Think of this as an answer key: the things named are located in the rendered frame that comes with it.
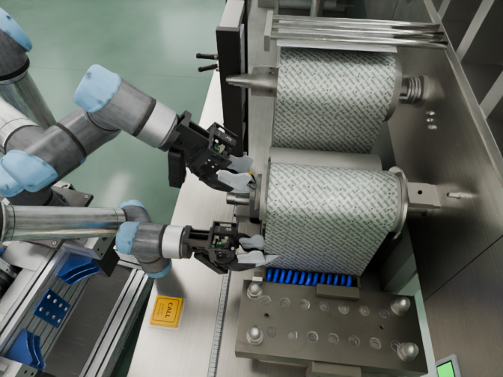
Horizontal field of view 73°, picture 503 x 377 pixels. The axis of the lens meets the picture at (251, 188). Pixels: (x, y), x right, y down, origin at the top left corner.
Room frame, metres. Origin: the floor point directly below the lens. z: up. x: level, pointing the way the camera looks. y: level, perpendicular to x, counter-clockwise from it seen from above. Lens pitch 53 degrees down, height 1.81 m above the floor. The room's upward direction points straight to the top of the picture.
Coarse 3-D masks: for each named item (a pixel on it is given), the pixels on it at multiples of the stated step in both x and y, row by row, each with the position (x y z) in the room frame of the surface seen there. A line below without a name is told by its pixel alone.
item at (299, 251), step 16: (272, 240) 0.35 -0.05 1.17; (288, 240) 0.35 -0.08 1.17; (304, 240) 0.34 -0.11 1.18; (320, 240) 0.34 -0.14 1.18; (336, 240) 0.34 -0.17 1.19; (352, 240) 0.33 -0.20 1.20; (368, 240) 0.33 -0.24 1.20; (288, 256) 0.34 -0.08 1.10; (304, 256) 0.34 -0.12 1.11; (320, 256) 0.34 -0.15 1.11; (336, 256) 0.33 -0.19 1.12; (352, 256) 0.33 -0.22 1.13; (368, 256) 0.33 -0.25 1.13; (320, 272) 0.34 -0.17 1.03; (336, 272) 0.33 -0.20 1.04; (352, 272) 0.33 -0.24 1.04
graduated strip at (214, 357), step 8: (224, 280) 0.37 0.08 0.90; (224, 288) 0.34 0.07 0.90; (224, 296) 0.32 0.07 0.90; (224, 304) 0.30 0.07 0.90; (224, 312) 0.28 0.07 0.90; (216, 320) 0.26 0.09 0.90; (224, 320) 0.26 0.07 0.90; (216, 328) 0.24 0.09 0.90; (216, 336) 0.22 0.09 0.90; (216, 344) 0.20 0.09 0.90; (216, 352) 0.18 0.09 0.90; (216, 360) 0.17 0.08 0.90; (208, 368) 0.15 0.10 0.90; (216, 368) 0.15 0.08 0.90; (208, 376) 0.13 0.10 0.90
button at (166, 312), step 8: (160, 296) 0.31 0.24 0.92; (160, 304) 0.29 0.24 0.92; (168, 304) 0.29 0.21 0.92; (176, 304) 0.29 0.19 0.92; (152, 312) 0.27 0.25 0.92; (160, 312) 0.27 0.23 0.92; (168, 312) 0.27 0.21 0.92; (176, 312) 0.27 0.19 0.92; (152, 320) 0.25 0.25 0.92; (160, 320) 0.25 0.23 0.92; (168, 320) 0.25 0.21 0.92; (176, 320) 0.25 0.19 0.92
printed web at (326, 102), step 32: (288, 64) 0.63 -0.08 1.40; (320, 64) 0.63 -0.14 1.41; (352, 64) 0.62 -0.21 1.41; (384, 64) 0.62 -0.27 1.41; (288, 96) 0.59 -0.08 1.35; (320, 96) 0.58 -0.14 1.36; (352, 96) 0.58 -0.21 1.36; (384, 96) 0.57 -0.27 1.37; (288, 128) 0.59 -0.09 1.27; (320, 128) 0.58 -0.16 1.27; (352, 128) 0.57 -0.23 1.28; (288, 192) 0.37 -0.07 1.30; (320, 192) 0.37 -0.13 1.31; (352, 192) 0.37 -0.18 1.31; (384, 192) 0.37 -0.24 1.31; (288, 224) 0.35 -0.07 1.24; (320, 224) 0.34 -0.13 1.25; (352, 224) 0.33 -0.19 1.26; (384, 224) 0.33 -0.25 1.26
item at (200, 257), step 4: (200, 252) 0.36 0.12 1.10; (196, 256) 0.35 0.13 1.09; (200, 256) 0.34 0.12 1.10; (204, 256) 0.35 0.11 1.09; (200, 260) 0.34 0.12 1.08; (204, 260) 0.34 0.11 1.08; (208, 260) 0.34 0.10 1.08; (204, 264) 0.34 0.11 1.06; (208, 264) 0.34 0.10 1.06; (212, 264) 0.34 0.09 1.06; (212, 268) 0.34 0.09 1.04; (216, 268) 0.34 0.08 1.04; (220, 268) 0.34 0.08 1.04; (216, 272) 0.34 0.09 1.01; (220, 272) 0.34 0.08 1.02; (224, 272) 0.34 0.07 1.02
